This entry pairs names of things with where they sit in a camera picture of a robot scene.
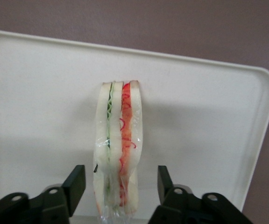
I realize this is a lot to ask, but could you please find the triangle sandwich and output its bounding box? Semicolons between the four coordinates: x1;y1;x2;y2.
92;79;145;221

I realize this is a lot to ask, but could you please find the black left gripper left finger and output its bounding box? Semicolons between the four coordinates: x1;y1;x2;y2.
0;164;87;224

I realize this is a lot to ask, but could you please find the cream plastic tray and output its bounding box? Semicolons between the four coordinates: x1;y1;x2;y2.
0;29;269;220

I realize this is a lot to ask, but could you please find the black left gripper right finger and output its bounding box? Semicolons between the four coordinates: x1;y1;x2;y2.
148;165;253;224

